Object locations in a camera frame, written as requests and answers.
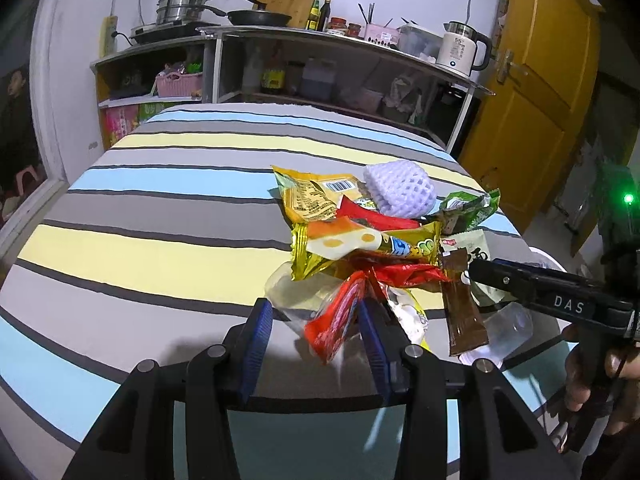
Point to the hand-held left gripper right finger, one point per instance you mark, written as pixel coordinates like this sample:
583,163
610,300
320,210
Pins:
372,352

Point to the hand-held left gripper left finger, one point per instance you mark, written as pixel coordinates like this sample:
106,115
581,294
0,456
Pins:
255,347

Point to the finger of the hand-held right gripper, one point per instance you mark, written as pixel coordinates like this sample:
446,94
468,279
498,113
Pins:
530,287

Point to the white snack packet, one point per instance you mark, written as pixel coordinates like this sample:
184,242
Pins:
407,310

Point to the brown sachet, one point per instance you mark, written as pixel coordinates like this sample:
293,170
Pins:
462,315

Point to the red wrapper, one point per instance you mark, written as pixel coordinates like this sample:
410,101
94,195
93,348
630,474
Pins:
405,271

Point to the yellow snack packet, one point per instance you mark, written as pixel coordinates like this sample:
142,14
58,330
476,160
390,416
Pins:
310,195

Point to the white foam fruit net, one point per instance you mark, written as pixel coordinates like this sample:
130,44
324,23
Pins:
400,187

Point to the person's right hand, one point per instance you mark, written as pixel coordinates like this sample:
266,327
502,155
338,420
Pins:
575,365

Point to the clear plastic bag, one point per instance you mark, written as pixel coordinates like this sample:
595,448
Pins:
295,295

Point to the white and green packet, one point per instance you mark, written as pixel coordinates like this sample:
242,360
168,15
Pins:
470,247

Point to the green snack wrapper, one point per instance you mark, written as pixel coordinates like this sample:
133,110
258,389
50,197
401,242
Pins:
467,207

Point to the orange egg print snack packet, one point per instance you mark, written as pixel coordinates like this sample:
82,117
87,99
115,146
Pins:
350,242

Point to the red and dark snack packet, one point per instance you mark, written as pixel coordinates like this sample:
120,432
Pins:
375,217

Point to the striped bed sheet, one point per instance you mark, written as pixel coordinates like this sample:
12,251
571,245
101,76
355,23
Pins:
175,200

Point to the yellow wooden door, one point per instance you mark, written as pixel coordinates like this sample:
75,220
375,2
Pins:
540,85

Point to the white electric kettle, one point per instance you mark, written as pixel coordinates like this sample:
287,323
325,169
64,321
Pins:
457,50

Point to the pink printed box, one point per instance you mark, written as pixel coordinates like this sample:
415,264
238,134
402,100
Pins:
121,125

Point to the dark bottle with yellow label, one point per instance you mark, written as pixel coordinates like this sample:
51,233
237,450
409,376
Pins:
273,77

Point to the clear plastic container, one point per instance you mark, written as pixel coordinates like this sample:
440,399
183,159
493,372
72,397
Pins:
420,40

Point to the pink plastic basket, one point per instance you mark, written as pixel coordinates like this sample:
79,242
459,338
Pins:
177,84

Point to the grey plastic jug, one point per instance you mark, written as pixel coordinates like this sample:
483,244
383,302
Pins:
317,80

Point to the pink stool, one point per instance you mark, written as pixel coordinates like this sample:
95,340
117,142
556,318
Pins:
26,176

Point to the pink utensil holder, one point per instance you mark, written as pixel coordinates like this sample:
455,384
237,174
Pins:
382,35

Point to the red sauce jar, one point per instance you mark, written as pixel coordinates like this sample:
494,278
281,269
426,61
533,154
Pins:
354,30
337,26

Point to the metal kitchen shelf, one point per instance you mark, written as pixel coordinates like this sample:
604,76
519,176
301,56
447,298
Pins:
300,35

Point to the black frying pan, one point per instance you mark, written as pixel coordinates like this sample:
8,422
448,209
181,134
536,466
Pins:
260,19

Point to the black induction cooker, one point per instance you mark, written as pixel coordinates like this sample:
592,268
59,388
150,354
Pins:
165,31

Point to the dark sauce bottle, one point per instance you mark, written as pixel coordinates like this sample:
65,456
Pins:
326,15

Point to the yellow power strip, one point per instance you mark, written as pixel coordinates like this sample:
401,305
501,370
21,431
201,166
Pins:
109,35

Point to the steel steamer pot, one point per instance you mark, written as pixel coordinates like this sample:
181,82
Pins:
181,6

